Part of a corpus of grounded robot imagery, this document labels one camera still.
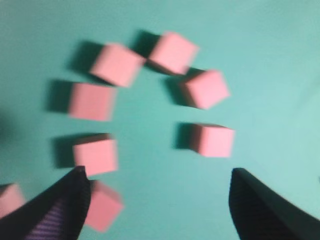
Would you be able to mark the column pink cube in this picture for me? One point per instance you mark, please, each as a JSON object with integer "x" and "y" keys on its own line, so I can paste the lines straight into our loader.
{"x": 11, "y": 198}
{"x": 92, "y": 102}
{"x": 97, "y": 153}
{"x": 173, "y": 53}
{"x": 105, "y": 206}

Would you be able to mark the placed pink cube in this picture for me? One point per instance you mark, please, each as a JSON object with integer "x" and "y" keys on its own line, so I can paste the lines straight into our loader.
{"x": 205, "y": 89}
{"x": 212, "y": 140}

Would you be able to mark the edge pink cube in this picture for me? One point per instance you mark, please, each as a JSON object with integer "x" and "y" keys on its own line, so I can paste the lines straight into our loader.
{"x": 117, "y": 65}

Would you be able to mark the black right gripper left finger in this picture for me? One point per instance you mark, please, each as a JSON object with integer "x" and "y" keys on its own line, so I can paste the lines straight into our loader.
{"x": 58, "y": 213}

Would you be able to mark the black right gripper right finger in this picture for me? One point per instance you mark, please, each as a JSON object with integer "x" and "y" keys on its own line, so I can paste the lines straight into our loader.
{"x": 259, "y": 213}

